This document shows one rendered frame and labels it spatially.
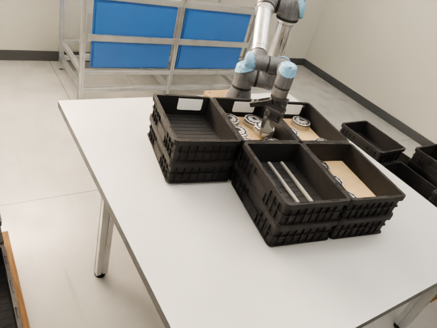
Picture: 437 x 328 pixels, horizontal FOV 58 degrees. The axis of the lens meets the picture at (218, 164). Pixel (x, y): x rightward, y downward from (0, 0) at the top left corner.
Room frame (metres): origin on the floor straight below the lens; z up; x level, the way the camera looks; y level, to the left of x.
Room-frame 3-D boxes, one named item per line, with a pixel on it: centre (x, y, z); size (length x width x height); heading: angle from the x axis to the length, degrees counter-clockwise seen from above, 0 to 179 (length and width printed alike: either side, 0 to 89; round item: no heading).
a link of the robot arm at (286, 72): (1.69, -0.17, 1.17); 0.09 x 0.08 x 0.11; 7
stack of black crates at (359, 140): (2.70, -1.04, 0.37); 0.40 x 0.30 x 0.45; 40
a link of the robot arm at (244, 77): (2.14, 0.00, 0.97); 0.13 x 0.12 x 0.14; 97
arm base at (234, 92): (2.14, 0.00, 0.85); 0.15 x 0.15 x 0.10
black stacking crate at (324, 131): (1.85, -0.36, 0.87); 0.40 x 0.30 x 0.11; 30
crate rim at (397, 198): (1.50, -0.56, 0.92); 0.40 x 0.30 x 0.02; 30
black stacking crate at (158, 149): (1.54, 0.16, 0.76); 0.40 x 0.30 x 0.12; 30
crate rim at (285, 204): (1.35, -0.30, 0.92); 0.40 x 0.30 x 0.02; 30
